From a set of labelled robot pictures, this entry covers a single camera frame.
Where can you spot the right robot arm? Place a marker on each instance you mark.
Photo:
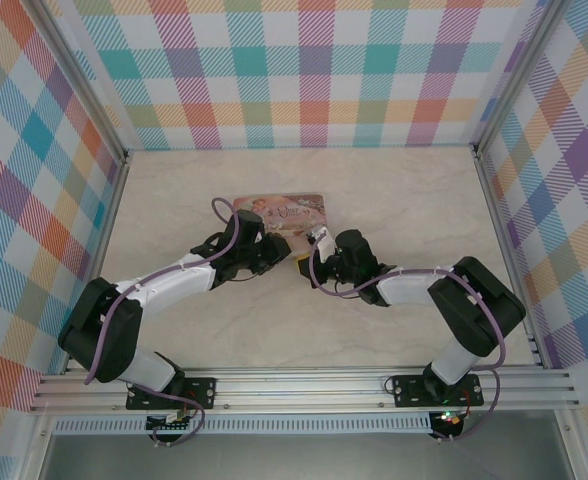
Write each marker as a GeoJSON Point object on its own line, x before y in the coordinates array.
{"type": "Point", "coordinates": [474, 310]}

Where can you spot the aluminium mounting rail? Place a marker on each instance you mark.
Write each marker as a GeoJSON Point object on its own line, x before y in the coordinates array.
{"type": "Point", "coordinates": [299, 390]}

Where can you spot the right controller board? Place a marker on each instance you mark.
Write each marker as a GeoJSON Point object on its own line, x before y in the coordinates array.
{"type": "Point", "coordinates": [449, 418]}

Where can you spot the right aluminium corner post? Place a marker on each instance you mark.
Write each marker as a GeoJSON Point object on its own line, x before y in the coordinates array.
{"type": "Point", "coordinates": [516, 75]}

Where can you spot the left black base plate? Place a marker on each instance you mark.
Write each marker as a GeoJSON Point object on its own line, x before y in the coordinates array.
{"type": "Point", "coordinates": [201, 392]}

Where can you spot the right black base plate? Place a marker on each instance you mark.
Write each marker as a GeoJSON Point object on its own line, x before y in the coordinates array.
{"type": "Point", "coordinates": [409, 390]}

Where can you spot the aluminium corner post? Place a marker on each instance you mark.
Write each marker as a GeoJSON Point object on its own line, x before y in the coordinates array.
{"type": "Point", "coordinates": [516, 75]}
{"type": "Point", "coordinates": [81, 80]}

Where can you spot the left aluminium corner post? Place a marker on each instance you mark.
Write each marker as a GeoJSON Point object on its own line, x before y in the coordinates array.
{"type": "Point", "coordinates": [81, 80]}

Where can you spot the left aluminium side rail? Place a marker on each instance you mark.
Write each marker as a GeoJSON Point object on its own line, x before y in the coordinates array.
{"type": "Point", "coordinates": [109, 225]}

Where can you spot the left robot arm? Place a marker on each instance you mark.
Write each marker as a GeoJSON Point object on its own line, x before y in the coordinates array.
{"type": "Point", "coordinates": [174, 280]}

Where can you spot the left controller board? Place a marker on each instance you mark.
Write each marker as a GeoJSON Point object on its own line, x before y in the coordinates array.
{"type": "Point", "coordinates": [169, 426]}

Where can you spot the grey metal shelf panel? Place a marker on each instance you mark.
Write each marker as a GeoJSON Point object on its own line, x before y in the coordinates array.
{"type": "Point", "coordinates": [299, 457]}

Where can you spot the pink illustrated tin box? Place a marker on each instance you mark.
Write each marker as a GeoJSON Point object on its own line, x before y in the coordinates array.
{"type": "Point", "coordinates": [294, 210]}

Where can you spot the controller board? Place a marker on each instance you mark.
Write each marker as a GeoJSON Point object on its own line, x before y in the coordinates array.
{"type": "Point", "coordinates": [169, 426]}
{"type": "Point", "coordinates": [449, 418]}

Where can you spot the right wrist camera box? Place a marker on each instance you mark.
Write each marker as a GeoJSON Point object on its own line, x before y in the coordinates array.
{"type": "Point", "coordinates": [324, 242]}

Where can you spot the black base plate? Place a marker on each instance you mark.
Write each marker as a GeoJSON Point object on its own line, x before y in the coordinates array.
{"type": "Point", "coordinates": [409, 390]}
{"type": "Point", "coordinates": [201, 392]}

